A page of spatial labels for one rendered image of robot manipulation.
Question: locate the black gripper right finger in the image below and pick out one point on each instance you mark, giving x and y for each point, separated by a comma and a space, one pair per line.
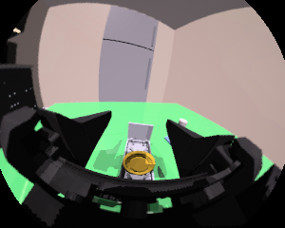
190, 149

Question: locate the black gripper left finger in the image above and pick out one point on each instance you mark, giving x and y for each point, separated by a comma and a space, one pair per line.
80, 135

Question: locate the white cylinder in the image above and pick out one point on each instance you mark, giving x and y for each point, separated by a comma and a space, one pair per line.
183, 122

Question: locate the dark grey dish rack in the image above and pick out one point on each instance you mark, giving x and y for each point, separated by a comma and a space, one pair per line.
138, 139

